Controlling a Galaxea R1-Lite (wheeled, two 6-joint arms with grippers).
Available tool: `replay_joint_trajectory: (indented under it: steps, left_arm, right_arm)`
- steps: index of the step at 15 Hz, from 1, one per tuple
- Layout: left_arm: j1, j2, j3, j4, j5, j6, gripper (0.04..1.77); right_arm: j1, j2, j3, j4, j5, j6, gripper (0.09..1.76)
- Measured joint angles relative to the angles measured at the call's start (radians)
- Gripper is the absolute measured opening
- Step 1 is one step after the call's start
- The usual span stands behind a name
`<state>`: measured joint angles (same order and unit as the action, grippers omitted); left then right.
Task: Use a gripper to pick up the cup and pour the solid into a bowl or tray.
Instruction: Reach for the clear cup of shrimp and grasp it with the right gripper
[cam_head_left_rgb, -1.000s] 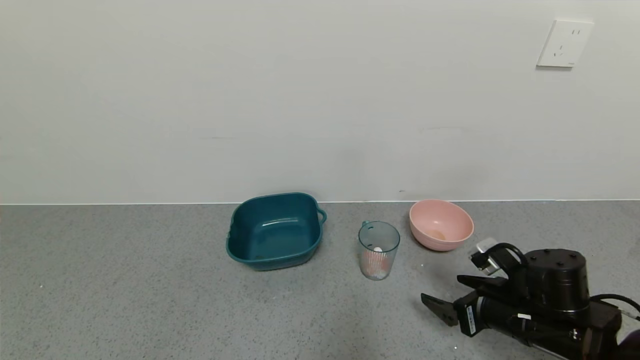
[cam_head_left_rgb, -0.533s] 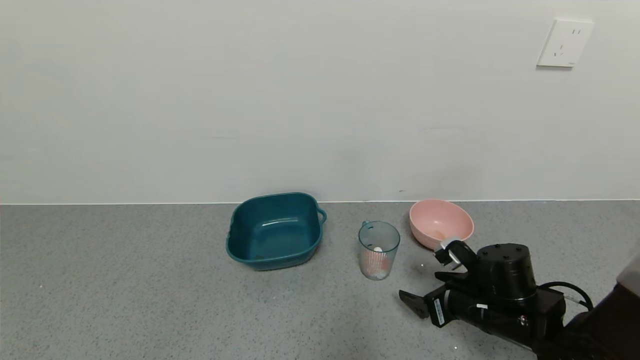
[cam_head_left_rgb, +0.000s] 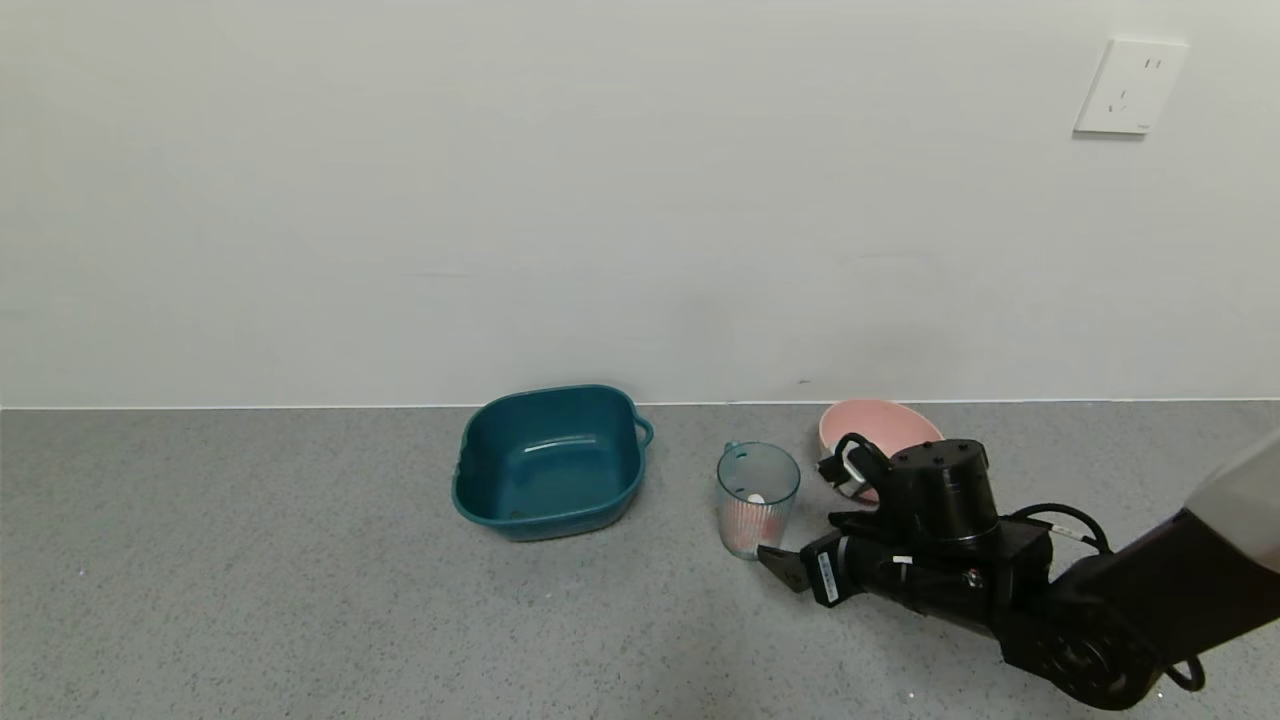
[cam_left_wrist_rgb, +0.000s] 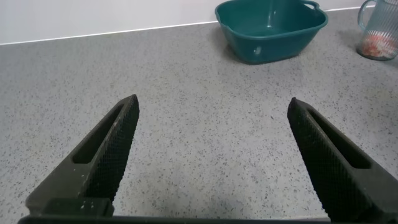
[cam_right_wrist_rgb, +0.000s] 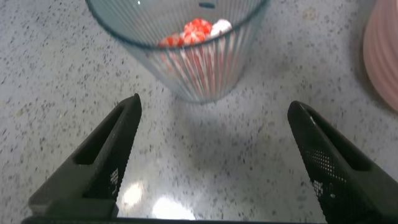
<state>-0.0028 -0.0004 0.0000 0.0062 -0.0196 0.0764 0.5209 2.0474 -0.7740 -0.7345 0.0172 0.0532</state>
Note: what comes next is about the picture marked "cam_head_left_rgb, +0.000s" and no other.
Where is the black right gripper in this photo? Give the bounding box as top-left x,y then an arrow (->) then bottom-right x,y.
756,529 -> 916,608

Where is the clear ribbed plastic cup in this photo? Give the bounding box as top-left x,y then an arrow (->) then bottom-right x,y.
716,441 -> 802,561

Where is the pink plastic bowl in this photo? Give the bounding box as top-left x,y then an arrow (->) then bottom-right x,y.
818,399 -> 944,506

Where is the teal plastic square basin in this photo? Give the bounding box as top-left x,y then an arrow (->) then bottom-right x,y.
452,385 -> 655,542

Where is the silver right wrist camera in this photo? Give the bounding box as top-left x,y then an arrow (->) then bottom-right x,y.
818,450 -> 881,503

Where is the white wall power outlet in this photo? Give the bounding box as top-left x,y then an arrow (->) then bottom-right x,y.
1073,38 -> 1189,136

